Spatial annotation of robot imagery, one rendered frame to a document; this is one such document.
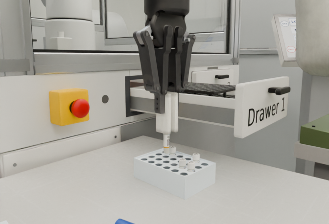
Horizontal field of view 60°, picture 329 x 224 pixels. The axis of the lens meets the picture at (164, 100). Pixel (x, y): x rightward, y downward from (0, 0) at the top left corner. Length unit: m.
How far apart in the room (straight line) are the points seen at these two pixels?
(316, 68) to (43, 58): 0.71
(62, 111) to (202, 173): 0.31
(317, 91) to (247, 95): 1.05
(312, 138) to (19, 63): 0.69
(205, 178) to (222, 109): 0.18
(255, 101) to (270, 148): 1.94
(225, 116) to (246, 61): 1.96
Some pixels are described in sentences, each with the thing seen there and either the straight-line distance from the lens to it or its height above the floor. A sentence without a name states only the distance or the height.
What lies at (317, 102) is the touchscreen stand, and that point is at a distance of 1.64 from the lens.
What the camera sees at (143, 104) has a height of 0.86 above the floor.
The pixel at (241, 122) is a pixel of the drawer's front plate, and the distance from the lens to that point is 0.59.
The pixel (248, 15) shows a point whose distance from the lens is 2.58.
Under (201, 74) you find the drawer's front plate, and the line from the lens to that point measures 1.04.
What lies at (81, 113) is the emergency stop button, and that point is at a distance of 0.61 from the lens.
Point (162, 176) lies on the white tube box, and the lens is 0.49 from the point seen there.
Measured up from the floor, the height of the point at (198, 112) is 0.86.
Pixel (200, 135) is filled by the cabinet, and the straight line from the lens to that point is 1.11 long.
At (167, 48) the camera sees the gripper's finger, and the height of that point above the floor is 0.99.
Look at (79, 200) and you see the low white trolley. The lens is 0.49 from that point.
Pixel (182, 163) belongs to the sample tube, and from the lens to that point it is 0.49.
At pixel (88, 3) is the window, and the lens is 0.74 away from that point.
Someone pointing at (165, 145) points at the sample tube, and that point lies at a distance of 0.51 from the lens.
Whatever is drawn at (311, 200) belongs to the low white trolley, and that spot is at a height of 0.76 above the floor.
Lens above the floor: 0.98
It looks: 9 degrees down
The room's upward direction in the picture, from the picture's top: straight up
